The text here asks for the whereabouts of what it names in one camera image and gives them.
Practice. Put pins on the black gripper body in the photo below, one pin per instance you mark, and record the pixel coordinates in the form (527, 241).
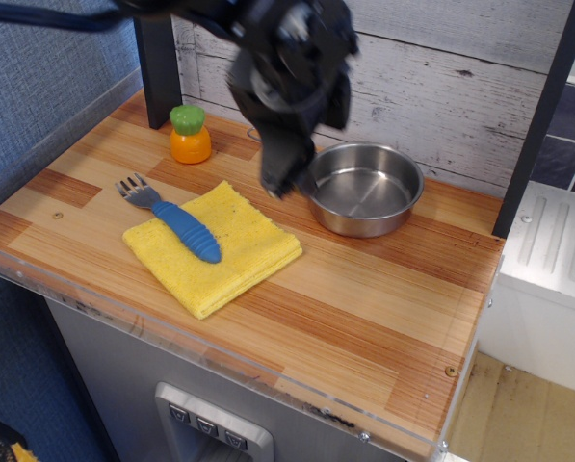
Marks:
(286, 129)

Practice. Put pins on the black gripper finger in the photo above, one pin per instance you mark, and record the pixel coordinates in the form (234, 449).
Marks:
(300, 181)

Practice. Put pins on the stainless steel pot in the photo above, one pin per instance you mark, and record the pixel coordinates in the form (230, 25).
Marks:
(365, 189)

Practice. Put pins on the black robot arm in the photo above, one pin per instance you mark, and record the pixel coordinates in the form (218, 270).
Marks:
(290, 76)

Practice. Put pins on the yellow folded cloth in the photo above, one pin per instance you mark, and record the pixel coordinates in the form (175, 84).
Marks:
(253, 248)

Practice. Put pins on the orange toy carrot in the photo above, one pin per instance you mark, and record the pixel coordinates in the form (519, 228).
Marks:
(190, 141)

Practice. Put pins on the silver dispenser panel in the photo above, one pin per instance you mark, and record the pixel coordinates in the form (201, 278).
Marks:
(197, 430)

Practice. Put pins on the white ridged appliance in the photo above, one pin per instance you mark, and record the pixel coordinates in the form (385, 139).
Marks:
(529, 322)

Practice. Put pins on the clear acrylic edge guard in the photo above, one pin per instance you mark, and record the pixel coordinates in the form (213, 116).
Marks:
(367, 337)

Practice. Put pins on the yellow black object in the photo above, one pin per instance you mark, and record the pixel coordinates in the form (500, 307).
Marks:
(15, 452)

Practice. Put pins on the blue handled metal fork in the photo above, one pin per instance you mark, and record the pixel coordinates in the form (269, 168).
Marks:
(187, 228)

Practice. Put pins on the dark left post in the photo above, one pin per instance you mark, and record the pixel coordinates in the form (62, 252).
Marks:
(159, 68)

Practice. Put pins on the dark post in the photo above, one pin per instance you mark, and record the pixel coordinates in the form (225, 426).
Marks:
(159, 68)
(550, 96)

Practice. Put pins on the dark right post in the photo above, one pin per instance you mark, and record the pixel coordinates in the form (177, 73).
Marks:
(550, 96)

